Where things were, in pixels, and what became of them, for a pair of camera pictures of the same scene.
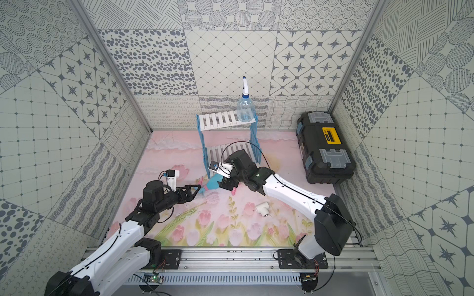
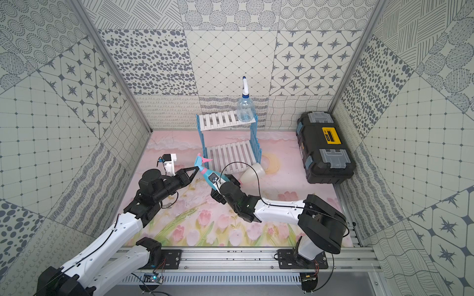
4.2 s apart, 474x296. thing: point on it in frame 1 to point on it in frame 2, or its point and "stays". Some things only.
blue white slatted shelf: (221, 134) stays
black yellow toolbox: (327, 160) stays
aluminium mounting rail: (239, 258) stays
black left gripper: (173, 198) to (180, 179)
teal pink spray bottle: (212, 183) to (198, 162)
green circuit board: (152, 278) stays
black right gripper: (228, 183) to (230, 177)
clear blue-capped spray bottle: (245, 108) stays
